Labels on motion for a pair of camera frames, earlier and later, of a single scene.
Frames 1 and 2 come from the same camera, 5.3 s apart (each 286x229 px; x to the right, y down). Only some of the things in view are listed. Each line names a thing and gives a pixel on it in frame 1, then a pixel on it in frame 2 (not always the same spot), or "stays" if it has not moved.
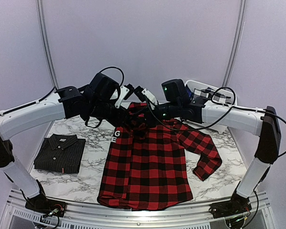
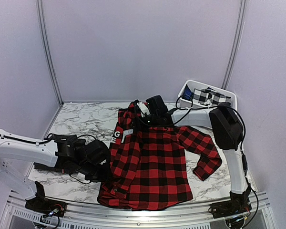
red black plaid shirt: x=146 y=168 stays
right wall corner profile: x=236 y=43 stays
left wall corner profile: x=41 y=11 stays
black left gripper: x=119 y=119 -> x=105 y=176
